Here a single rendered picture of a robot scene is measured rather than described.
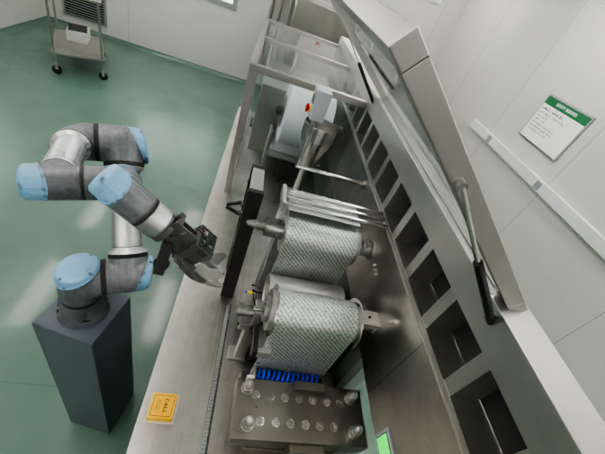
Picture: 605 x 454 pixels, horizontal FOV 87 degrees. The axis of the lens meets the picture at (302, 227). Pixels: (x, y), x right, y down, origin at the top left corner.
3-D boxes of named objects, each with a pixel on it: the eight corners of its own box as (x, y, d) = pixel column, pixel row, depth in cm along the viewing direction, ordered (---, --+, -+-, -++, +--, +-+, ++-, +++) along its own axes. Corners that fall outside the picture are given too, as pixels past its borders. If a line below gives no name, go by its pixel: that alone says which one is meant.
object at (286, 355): (253, 366, 100) (267, 336, 89) (323, 374, 106) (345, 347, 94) (253, 367, 100) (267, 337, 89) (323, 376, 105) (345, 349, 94)
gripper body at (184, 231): (213, 261, 72) (174, 228, 66) (186, 275, 75) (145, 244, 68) (220, 238, 78) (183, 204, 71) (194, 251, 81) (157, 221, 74)
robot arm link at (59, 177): (51, 115, 96) (9, 158, 58) (94, 120, 102) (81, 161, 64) (56, 153, 101) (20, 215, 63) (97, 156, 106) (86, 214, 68)
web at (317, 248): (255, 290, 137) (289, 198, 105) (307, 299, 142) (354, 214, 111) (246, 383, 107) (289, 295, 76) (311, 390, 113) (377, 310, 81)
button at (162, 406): (153, 394, 97) (154, 391, 95) (177, 396, 98) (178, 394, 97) (146, 421, 91) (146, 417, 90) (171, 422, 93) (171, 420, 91)
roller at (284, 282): (262, 286, 112) (271, 265, 105) (329, 299, 118) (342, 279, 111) (259, 316, 103) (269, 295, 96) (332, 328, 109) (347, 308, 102)
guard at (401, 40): (305, -18, 115) (322, -33, 112) (374, 106, 146) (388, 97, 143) (347, 79, 30) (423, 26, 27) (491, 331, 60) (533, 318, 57)
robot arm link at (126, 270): (103, 292, 107) (94, 127, 105) (152, 286, 114) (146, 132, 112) (101, 300, 97) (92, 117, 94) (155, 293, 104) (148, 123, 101)
